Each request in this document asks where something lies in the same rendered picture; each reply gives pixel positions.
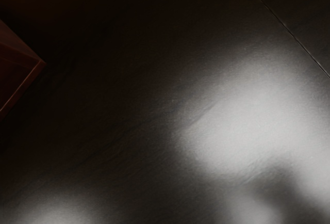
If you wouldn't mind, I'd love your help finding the dark red wooden drawer cabinet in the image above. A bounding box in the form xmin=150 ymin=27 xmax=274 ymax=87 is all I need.
xmin=0 ymin=19 xmax=47 ymax=121

